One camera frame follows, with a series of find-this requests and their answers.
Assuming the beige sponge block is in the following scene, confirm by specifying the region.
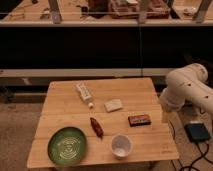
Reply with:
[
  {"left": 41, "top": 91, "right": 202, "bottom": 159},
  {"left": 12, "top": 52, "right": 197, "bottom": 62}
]
[{"left": 104, "top": 99, "right": 122, "bottom": 113}]

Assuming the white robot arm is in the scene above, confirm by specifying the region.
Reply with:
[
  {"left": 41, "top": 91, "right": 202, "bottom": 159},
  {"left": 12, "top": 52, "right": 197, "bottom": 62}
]
[{"left": 159, "top": 63, "right": 213, "bottom": 120}]

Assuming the white plastic bottle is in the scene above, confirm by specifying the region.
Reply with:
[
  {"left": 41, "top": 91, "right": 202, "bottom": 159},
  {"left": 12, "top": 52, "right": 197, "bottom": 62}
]
[{"left": 76, "top": 82, "right": 94, "bottom": 108}]

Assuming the wooden folding table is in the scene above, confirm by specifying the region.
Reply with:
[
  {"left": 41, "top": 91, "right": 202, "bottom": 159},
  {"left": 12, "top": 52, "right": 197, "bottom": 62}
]
[{"left": 27, "top": 78, "right": 179, "bottom": 169}]

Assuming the white paper cup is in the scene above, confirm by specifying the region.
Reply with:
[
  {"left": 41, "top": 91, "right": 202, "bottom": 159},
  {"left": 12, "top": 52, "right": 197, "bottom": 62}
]
[{"left": 110, "top": 134, "right": 133, "bottom": 159}]

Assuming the green ceramic plate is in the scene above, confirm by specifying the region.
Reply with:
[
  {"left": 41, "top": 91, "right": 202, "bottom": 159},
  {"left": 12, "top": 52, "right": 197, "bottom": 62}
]
[{"left": 47, "top": 127, "right": 87, "bottom": 167}]

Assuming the black floor cable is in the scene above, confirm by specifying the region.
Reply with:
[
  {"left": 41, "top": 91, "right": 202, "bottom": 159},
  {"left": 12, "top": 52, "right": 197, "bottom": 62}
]
[{"left": 169, "top": 120, "right": 213, "bottom": 171}]

